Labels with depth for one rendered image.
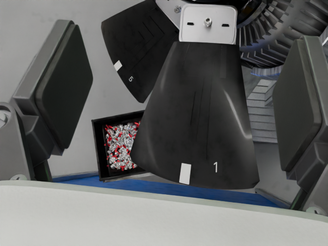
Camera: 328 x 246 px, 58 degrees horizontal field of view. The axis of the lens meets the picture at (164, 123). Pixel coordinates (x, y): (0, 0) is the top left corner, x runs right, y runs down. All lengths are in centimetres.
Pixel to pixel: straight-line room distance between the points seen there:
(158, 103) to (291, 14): 26
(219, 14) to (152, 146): 24
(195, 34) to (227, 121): 15
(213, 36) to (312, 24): 18
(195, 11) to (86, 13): 151
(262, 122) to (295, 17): 110
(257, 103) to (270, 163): 33
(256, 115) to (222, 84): 114
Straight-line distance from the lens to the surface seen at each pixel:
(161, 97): 49
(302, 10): 55
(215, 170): 47
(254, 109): 161
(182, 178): 49
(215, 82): 48
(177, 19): 61
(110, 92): 177
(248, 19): 55
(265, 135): 161
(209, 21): 50
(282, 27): 56
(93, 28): 193
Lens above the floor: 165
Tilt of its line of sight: 80 degrees down
